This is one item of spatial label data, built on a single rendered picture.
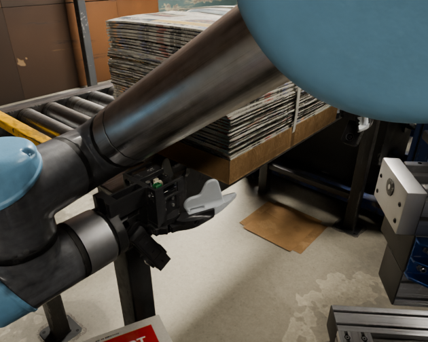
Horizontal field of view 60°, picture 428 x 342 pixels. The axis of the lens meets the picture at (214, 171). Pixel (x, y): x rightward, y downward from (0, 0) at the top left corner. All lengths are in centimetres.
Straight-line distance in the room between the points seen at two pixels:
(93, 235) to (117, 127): 14
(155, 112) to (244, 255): 136
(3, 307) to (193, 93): 28
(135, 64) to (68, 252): 34
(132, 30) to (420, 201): 56
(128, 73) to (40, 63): 334
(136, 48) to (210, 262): 114
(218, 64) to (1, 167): 21
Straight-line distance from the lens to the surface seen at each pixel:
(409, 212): 74
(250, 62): 30
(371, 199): 194
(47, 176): 41
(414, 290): 87
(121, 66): 70
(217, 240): 175
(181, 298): 150
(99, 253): 47
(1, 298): 44
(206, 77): 32
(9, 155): 39
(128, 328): 37
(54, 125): 91
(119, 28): 70
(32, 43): 397
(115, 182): 63
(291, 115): 69
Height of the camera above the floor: 111
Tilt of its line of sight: 29 degrees down
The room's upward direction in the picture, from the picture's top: straight up
